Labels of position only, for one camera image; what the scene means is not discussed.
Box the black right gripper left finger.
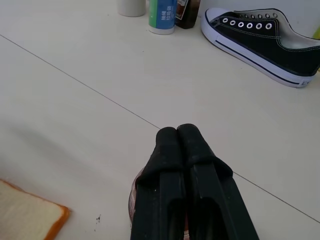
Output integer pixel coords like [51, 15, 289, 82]
[130, 126, 187, 240]

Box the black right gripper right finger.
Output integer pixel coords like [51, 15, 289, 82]
[176, 123, 261, 240]

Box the white bread slice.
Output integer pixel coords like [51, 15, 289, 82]
[0, 178, 71, 240]

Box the black canvas sneaker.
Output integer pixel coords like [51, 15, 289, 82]
[200, 7, 320, 88]

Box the green and blue labelled bottle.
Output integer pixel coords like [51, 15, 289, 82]
[148, 0, 178, 36]

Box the dark brown jar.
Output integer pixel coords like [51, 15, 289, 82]
[174, 0, 201, 30]

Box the white cylindrical container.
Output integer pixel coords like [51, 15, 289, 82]
[118, 0, 146, 18]

